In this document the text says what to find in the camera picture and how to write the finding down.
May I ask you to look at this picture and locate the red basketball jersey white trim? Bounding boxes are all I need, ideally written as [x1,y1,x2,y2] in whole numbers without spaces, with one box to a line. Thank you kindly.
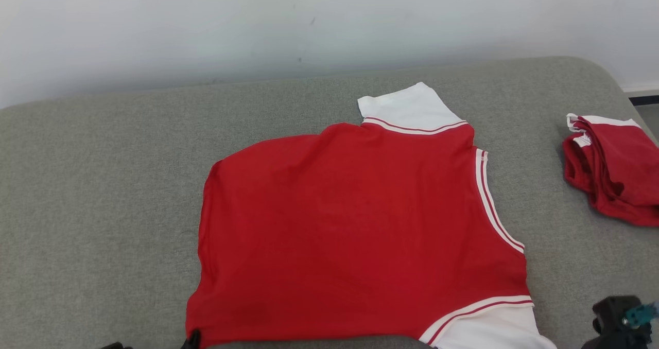
[185,81,558,349]

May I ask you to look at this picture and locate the red shorts with white trim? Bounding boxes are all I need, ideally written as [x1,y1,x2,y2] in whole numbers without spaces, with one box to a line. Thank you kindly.
[562,113,659,228]

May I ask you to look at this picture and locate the grey fabric sofa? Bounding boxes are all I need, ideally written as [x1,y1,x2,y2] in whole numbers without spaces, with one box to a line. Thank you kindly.
[0,56,659,349]

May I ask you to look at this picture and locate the black and white baseboard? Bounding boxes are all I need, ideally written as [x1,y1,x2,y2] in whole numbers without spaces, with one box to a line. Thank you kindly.
[620,84,659,106]

